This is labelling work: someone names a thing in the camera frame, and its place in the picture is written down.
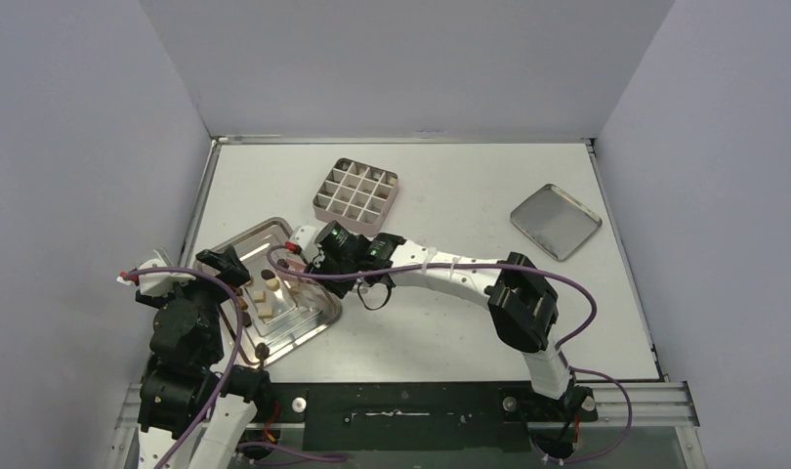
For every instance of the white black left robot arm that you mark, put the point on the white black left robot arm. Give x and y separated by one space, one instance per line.
196 401

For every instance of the pink grid chocolate box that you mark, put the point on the pink grid chocolate box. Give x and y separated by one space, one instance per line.
356 195

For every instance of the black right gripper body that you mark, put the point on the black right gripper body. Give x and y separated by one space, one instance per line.
321 260

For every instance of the small square metal lid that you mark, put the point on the small square metal lid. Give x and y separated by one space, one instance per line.
555 221

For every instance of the black mounting base plate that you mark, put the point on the black mounting base plate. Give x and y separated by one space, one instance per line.
424 416

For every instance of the large steel tray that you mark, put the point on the large steel tray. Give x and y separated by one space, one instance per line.
302 309

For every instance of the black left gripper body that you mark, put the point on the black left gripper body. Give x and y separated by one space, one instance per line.
208 294

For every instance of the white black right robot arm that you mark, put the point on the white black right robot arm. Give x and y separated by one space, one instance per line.
522 305

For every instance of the pink-tipped metal tweezers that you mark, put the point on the pink-tipped metal tweezers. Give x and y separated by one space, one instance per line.
295 265

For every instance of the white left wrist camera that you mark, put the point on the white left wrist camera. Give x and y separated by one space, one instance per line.
158 284

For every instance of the aluminium rail frame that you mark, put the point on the aluminium rail frame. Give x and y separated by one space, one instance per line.
654 404

